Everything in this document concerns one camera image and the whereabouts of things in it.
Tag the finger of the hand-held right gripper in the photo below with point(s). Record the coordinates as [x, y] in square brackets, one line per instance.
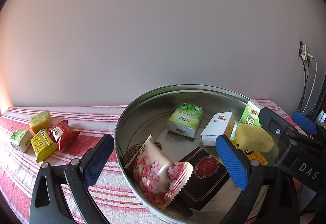
[304, 122]
[271, 120]

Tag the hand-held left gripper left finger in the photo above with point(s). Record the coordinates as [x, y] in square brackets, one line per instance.
[95, 162]

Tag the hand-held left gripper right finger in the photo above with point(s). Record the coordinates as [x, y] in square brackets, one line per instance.
[233, 162]

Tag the lime green tissue pack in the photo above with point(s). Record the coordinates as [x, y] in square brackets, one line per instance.
[250, 114]

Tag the plain yellow sponge block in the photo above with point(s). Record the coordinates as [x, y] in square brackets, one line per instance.
[254, 137]

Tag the yellow orange packet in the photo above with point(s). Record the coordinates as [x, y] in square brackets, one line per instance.
[257, 157]

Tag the black patterned box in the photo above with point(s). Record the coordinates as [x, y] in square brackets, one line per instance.
[203, 175]

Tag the white cardboard box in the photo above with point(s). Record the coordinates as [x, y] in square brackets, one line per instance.
[216, 124]

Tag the pink floral packet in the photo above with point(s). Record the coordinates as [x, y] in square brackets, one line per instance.
[155, 175]

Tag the pale green leaf tissue pack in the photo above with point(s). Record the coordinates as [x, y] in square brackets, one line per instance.
[184, 118]

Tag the round metal cookie tin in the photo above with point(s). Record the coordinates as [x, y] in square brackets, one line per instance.
[158, 112]

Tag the small colourful clutter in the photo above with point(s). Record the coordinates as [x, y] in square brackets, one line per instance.
[322, 117]

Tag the dark monitor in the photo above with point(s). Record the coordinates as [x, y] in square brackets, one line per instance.
[321, 96]

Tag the red snack packet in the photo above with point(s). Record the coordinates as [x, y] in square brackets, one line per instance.
[65, 136]

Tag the small yellow packet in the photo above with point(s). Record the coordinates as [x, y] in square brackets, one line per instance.
[43, 146]

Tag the yellow green-speckled sponge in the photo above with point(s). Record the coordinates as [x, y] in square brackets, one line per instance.
[40, 122]

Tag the red striped tablecloth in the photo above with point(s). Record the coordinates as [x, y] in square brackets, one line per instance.
[17, 162]

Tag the small green packet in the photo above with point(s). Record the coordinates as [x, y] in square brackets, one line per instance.
[20, 140]

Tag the wall socket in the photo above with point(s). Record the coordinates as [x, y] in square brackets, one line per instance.
[305, 51]

